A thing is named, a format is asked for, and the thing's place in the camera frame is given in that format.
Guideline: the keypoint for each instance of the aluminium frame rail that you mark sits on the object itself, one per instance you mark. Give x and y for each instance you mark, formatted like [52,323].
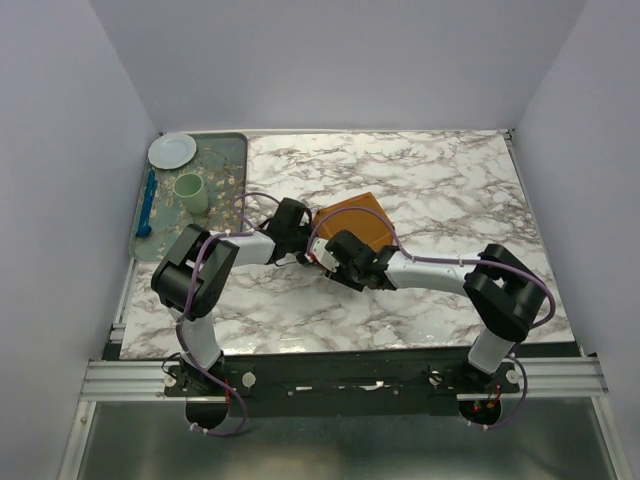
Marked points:
[114,381]

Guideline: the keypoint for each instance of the floral teal serving tray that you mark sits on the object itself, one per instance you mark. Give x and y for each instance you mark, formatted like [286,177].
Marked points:
[221,161]

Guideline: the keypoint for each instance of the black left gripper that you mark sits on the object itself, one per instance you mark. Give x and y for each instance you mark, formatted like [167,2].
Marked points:
[301,259]

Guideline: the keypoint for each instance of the orange-brown cloth napkin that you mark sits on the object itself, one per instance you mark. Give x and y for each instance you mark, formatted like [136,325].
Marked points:
[362,215]

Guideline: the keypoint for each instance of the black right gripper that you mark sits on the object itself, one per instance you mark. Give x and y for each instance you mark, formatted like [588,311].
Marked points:
[338,276]

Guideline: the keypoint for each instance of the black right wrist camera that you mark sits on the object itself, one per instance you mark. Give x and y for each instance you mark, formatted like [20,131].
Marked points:
[349,250]

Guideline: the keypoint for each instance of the light green cup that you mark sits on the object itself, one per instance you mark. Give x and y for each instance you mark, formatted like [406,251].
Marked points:
[190,190]

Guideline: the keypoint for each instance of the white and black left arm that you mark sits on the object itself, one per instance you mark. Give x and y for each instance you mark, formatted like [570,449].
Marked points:
[191,277]

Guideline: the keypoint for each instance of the white round plate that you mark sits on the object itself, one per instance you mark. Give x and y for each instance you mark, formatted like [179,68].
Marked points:
[172,151]

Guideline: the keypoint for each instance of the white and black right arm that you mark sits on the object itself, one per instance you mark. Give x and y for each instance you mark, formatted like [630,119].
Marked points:
[505,294]

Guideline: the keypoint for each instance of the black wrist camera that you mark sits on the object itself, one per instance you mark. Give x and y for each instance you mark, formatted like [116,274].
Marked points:
[292,216]
[349,250]

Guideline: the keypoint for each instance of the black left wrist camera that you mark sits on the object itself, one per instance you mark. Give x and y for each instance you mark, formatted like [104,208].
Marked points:
[292,216]

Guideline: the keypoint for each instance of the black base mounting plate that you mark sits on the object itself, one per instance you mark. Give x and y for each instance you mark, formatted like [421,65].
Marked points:
[434,381]

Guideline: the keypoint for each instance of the blue plastic utensil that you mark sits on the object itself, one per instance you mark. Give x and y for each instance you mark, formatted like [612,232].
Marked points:
[144,229]

